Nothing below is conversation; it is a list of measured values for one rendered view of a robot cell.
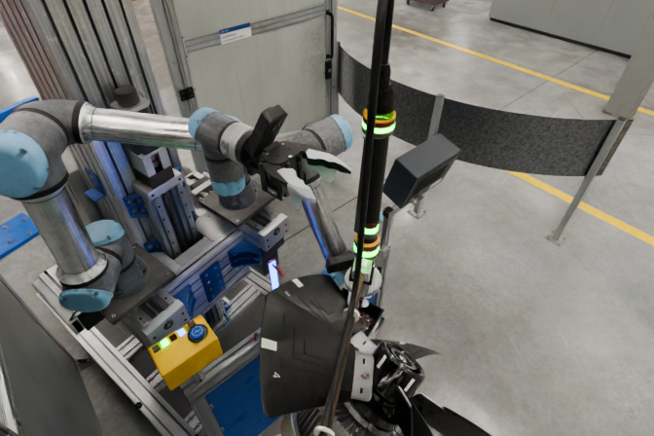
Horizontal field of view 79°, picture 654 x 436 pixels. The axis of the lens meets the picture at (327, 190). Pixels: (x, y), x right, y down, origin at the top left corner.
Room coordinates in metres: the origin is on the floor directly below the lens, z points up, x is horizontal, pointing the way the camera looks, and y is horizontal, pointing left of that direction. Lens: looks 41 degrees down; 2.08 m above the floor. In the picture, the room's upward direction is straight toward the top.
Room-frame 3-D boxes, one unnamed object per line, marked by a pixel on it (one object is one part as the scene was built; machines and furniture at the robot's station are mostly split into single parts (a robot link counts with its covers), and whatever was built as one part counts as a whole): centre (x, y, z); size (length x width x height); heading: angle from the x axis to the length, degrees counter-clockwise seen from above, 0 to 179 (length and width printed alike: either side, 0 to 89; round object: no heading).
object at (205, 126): (0.70, 0.23, 1.64); 0.11 x 0.08 x 0.09; 51
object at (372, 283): (0.45, -0.07, 1.50); 0.09 x 0.07 x 0.10; 166
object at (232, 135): (0.65, 0.17, 1.64); 0.08 x 0.05 x 0.08; 141
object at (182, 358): (0.54, 0.39, 1.02); 0.16 x 0.10 x 0.11; 131
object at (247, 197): (1.17, 0.35, 1.09); 0.15 x 0.15 x 0.10
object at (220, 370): (0.80, 0.09, 0.82); 0.90 x 0.04 x 0.08; 131
